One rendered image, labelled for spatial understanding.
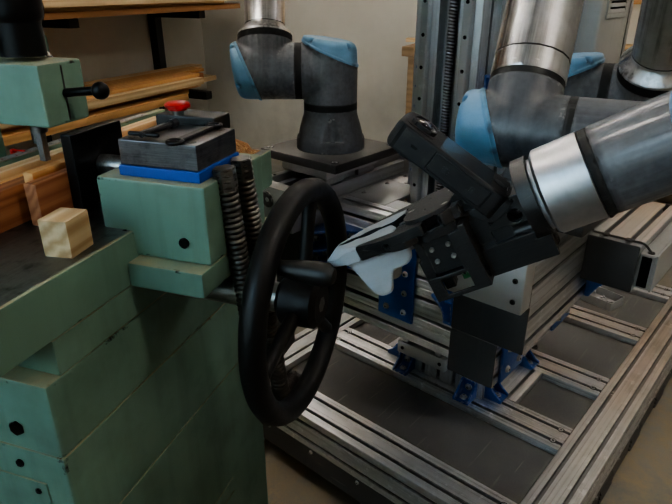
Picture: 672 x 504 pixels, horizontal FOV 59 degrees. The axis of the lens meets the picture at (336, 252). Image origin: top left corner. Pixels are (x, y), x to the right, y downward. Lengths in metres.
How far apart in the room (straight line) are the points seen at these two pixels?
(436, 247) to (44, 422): 0.42
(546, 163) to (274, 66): 0.84
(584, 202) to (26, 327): 0.49
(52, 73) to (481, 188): 0.50
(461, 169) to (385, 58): 3.53
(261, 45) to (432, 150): 0.81
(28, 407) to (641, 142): 0.59
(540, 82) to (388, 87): 3.44
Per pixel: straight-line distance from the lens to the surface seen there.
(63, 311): 0.63
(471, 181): 0.51
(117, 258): 0.68
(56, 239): 0.64
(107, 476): 0.76
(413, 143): 0.51
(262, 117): 4.54
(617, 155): 0.49
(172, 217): 0.66
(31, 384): 0.65
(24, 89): 0.77
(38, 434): 0.69
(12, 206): 0.75
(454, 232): 0.51
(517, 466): 1.40
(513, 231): 0.53
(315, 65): 1.25
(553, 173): 0.49
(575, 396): 1.63
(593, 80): 1.00
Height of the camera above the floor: 1.15
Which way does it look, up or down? 25 degrees down
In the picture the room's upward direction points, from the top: straight up
